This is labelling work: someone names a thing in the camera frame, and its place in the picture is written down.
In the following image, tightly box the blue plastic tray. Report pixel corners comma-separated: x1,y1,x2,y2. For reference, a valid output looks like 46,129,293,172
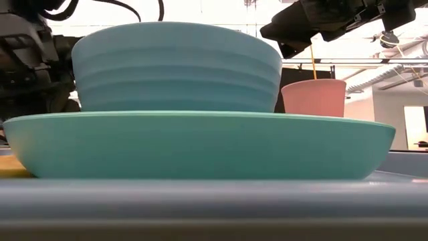
0,147,428,241

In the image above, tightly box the silver corrugated duct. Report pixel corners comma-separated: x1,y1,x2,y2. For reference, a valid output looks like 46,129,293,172
346,63,428,95

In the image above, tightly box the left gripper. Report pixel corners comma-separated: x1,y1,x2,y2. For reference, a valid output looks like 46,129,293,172
0,13,81,148

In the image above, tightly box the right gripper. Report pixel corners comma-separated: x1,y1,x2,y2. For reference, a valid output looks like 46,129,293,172
259,0,428,60

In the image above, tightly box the blue ribbed bowl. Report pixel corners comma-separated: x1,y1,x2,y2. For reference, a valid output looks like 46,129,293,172
71,21,284,113

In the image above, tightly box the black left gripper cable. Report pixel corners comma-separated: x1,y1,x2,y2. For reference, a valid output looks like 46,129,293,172
39,0,165,23

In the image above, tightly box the dark hanging ceiling fixture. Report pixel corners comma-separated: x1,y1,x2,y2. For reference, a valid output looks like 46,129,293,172
379,29,401,50

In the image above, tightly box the teal plate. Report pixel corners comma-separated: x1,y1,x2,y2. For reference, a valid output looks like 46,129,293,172
2,110,397,181

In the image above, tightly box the yellow cloth napkin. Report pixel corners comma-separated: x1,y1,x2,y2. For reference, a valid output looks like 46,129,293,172
0,154,36,179

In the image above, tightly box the yellow cable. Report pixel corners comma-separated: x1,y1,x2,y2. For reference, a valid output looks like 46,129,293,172
309,45,318,80

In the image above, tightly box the pink cup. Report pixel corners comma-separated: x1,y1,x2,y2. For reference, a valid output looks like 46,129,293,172
280,78,347,118

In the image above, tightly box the grey horizontal rail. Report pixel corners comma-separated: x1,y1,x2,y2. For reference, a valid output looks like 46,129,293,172
282,58,428,65

